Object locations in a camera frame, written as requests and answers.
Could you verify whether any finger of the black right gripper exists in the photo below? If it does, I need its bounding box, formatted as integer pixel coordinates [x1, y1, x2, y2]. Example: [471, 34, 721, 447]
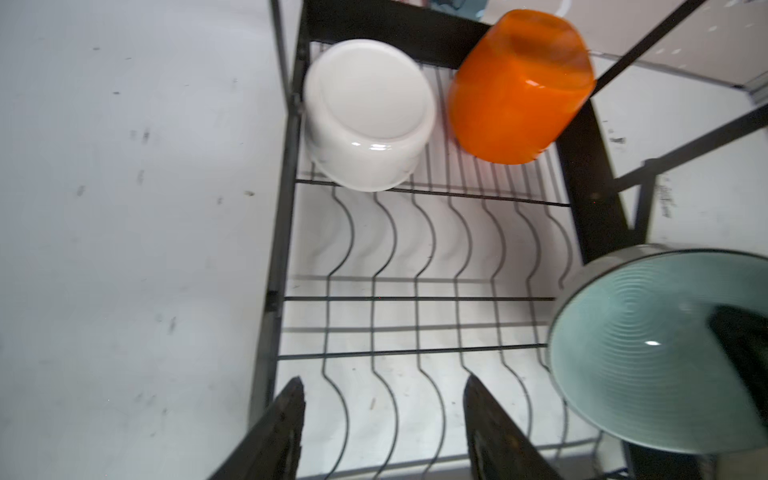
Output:
[708, 305, 767, 420]

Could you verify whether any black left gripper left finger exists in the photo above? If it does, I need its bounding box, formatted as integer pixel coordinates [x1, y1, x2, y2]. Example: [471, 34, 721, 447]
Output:
[210, 376, 306, 480]

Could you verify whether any black wire dish rack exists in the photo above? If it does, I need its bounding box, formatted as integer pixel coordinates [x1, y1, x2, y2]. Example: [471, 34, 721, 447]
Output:
[251, 1, 767, 479]

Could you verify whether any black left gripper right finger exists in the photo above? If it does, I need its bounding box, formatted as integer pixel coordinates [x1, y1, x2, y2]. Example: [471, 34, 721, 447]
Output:
[463, 374, 561, 480]

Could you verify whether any white ceramic bowl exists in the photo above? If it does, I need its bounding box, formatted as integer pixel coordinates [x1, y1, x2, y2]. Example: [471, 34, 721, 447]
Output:
[303, 39, 437, 193]

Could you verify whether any orange glass bowl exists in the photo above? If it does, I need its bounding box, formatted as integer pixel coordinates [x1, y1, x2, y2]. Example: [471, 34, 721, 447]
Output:
[447, 9, 596, 165]

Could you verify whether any light green glazed bowl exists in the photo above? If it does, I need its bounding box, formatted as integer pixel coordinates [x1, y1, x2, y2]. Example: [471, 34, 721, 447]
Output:
[547, 244, 767, 454]

